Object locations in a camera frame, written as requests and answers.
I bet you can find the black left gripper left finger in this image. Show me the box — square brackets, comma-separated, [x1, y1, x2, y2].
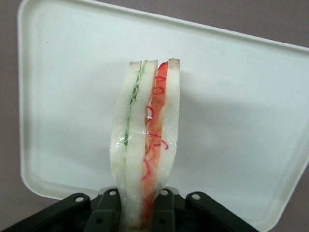
[0, 186, 126, 232]

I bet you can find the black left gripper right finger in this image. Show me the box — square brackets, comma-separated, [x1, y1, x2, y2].
[149, 186, 257, 232]

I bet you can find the triangle sandwich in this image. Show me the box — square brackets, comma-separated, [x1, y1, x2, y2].
[109, 58, 181, 232]

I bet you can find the beige plastic tray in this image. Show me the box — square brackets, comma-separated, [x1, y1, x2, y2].
[17, 0, 309, 232]

